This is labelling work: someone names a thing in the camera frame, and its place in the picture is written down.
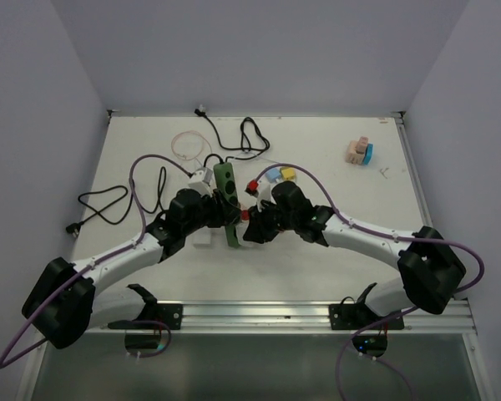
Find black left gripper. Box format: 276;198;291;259
183;188;241;236

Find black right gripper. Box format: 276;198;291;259
244;199;298;243

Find white USB charger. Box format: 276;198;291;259
193;230;212;249

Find blue USB charger cube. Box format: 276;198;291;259
265;168;282;183

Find green power strip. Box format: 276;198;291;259
213;162;241;248

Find beige cube socket adapter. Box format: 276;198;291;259
345;140;365;165

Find blue round adapter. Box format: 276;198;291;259
362;143;373;165

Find brown plug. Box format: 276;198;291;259
356;136;369;154

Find beige power strip red sockets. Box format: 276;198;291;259
240;204;250;223

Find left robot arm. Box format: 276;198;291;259
22;189;240;349

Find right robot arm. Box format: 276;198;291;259
243;180;466;329

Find yellow charger plug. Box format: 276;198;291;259
279;166;297;181

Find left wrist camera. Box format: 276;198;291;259
188;167;213;195

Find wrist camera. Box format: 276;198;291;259
245;179;271;211
188;167;213;195

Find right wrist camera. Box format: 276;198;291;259
245;179;271;211

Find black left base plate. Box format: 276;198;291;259
107;302;184;331

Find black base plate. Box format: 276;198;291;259
107;302;184;331
328;297;383;331

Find aluminium front rail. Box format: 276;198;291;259
37;298;477;334

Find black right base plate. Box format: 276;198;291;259
328;297;383;331

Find black loose power cord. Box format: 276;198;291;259
64;112;272;239

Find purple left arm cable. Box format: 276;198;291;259
0;154;193;369

